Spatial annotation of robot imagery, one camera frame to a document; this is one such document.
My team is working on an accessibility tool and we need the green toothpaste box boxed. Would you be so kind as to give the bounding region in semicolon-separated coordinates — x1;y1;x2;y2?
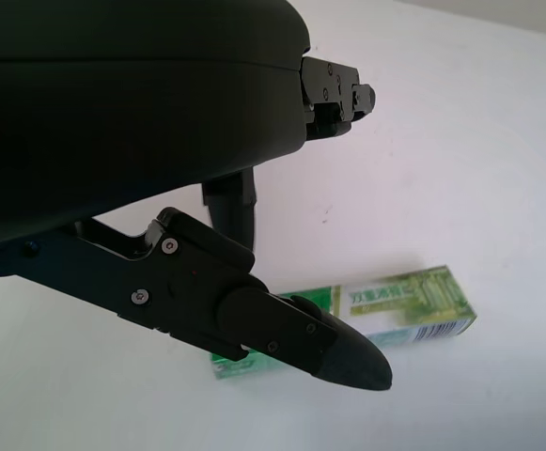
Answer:
211;265;479;381

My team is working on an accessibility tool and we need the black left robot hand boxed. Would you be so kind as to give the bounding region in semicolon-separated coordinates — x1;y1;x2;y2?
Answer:
0;0;394;392

